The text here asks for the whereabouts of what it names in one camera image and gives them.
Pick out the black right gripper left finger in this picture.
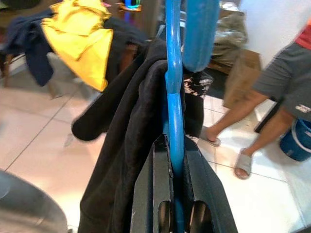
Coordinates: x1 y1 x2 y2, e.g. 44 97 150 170
130 134 174 233

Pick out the navy garment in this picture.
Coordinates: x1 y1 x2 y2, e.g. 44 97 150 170
4 11 55 87

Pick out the blue plastic bucket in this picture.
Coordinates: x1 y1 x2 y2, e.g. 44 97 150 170
278 118 311 162

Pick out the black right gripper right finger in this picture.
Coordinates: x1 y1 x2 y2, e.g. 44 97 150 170
182 135 239 233

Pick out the person in red shirt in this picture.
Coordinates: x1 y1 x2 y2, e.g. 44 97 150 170
199 23 311 181

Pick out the yellow garment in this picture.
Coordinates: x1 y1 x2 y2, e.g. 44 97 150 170
40 0 114 93

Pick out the open empty cardboard box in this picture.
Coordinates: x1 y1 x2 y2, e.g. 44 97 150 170
223 50 262 110

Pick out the grey-green plastic bag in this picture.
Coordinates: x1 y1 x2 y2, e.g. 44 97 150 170
210 11 249 67

